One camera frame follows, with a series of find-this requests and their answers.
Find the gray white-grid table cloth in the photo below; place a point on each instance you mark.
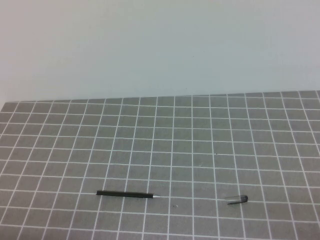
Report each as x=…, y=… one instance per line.
x=75, y=150

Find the black pen with silver tip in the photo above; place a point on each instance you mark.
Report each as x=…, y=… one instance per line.
x=125, y=194

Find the clear pen cap black clip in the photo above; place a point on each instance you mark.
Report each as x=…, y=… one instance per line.
x=241, y=198

